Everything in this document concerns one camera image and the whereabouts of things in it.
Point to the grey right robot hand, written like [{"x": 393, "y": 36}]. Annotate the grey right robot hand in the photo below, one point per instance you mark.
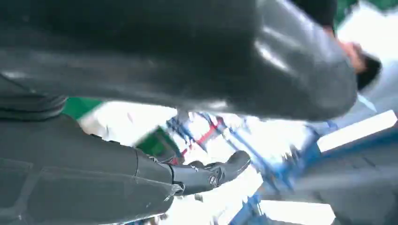
[{"x": 155, "y": 46}]

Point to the person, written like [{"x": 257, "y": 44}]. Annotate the person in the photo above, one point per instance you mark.
[{"x": 370, "y": 73}]

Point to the blue metal frame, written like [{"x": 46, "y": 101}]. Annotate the blue metal frame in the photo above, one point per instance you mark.
[{"x": 280, "y": 174}]

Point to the ribbed grey right robot arm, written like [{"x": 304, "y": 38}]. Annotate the ribbed grey right robot arm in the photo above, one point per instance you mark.
[{"x": 31, "y": 107}]

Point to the white bar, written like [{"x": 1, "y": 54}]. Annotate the white bar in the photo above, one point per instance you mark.
[{"x": 357, "y": 130}]

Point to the red metal bar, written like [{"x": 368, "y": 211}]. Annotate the red metal bar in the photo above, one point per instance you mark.
[{"x": 205, "y": 136}]

